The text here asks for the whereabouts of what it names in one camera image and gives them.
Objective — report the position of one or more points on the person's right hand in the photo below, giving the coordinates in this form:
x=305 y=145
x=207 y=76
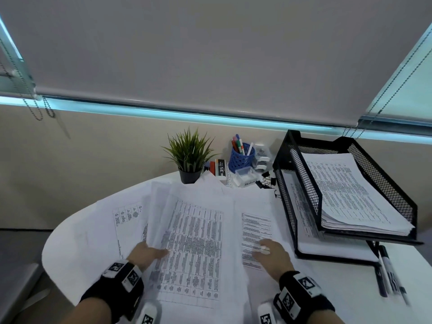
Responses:
x=276 y=259

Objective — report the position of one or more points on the person's left hand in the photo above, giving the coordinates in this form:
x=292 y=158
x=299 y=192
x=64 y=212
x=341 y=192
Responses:
x=145 y=256

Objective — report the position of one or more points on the pile of papers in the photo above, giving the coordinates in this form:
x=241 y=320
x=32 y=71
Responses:
x=128 y=212

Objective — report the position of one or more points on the printed paper bundle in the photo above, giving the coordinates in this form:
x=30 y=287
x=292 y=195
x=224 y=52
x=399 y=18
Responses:
x=364 y=230
x=192 y=239
x=344 y=192
x=337 y=249

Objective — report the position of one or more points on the black mesh paper tray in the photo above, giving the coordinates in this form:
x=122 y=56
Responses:
x=384 y=185

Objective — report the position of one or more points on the person's right forearm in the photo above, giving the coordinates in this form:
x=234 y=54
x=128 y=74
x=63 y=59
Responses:
x=325 y=318

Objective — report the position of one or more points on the person's left forearm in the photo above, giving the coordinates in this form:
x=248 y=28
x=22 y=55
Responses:
x=91 y=313

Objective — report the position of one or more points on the black left wristband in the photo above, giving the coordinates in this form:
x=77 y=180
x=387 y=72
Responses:
x=104 y=293

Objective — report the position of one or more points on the black wristband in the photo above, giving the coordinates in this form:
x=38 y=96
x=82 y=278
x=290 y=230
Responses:
x=320 y=303
x=104 y=293

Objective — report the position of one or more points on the black right wristband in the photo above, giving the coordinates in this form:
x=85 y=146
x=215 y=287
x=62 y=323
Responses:
x=320 y=303

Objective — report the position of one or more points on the white table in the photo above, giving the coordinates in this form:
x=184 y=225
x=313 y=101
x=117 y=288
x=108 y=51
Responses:
x=337 y=290

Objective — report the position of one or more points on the cluster of black binder clips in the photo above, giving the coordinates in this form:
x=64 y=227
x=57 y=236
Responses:
x=266 y=183

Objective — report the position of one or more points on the clear plastic lidded box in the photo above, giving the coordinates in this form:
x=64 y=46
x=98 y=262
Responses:
x=245 y=178

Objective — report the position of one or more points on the potted green plant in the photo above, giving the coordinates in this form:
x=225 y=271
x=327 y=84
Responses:
x=189 y=177

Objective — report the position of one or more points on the white tape dispenser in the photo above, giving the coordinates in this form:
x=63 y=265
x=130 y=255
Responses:
x=262 y=156

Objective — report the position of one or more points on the white box with dark label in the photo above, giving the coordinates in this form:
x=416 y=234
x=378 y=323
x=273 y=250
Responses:
x=222 y=170

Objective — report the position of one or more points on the blue pen holder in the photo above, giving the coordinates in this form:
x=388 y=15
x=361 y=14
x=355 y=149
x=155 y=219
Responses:
x=241 y=160

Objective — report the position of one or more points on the dark blue pen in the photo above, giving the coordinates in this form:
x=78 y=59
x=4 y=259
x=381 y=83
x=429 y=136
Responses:
x=381 y=283

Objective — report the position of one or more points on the black marker pen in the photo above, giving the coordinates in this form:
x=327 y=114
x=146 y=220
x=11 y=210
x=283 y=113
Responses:
x=388 y=263

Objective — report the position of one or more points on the green and white pen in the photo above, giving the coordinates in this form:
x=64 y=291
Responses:
x=241 y=146

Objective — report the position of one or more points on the red pen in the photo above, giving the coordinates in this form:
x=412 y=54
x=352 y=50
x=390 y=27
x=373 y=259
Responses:
x=235 y=145

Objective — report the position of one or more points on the grey low cabinet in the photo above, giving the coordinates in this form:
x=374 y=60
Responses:
x=13 y=276

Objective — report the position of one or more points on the glass window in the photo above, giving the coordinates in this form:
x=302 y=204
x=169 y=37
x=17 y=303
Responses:
x=168 y=115

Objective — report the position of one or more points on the wide grey roller blind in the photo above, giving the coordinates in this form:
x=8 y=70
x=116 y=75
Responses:
x=209 y=50

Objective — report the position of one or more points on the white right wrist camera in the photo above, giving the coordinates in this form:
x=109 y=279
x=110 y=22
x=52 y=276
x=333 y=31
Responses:
x=266 y=315

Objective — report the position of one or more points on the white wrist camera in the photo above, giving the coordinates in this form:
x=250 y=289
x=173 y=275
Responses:
x=266 y=315
x=148 y=315

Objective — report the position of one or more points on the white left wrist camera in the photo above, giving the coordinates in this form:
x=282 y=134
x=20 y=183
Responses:
x=148 y=315

